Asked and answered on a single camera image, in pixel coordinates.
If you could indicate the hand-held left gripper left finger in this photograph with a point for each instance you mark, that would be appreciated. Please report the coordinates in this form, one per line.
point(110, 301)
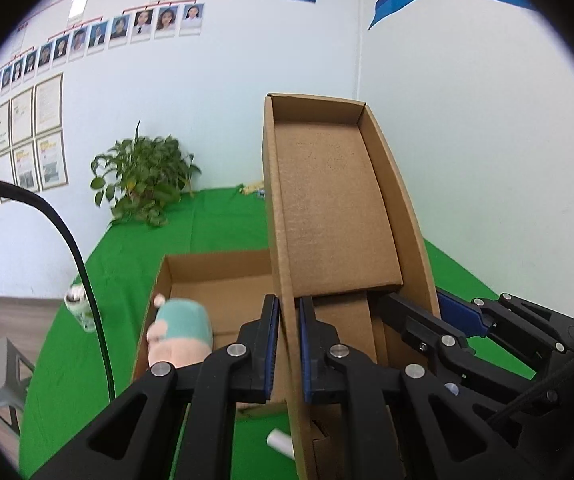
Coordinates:
point(272, 347)

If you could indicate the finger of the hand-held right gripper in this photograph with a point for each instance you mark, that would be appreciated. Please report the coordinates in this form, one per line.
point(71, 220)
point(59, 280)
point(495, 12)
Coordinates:
point(417, 330)
point(459, 315)

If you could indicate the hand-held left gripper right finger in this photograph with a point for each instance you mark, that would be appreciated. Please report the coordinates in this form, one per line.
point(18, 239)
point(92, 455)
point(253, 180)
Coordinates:
point(307, 355)

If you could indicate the brown cardboard box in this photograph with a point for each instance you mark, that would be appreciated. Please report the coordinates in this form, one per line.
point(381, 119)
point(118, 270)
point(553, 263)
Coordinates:
point(327, 200)

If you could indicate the small white roll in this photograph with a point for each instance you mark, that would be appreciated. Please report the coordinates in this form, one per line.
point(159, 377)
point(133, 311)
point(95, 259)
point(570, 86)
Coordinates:
point(279, 442)

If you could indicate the pink plush toy teal cap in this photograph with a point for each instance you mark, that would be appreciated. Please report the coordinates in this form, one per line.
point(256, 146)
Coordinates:
point(182, 320)

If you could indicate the clear plastic bottle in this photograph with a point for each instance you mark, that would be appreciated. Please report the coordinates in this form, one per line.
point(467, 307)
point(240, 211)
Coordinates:
point(81, 310)

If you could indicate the leafy potted plant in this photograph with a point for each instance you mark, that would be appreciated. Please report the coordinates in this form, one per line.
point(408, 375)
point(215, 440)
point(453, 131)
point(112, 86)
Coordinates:
point(147, 175)

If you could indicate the row of framed certificates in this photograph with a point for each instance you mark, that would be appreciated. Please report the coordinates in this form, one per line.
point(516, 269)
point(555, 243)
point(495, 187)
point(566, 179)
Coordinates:
point(47, 105)

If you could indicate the wall photo chart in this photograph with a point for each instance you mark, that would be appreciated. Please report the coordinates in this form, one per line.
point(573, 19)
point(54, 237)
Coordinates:
point(167, 17)

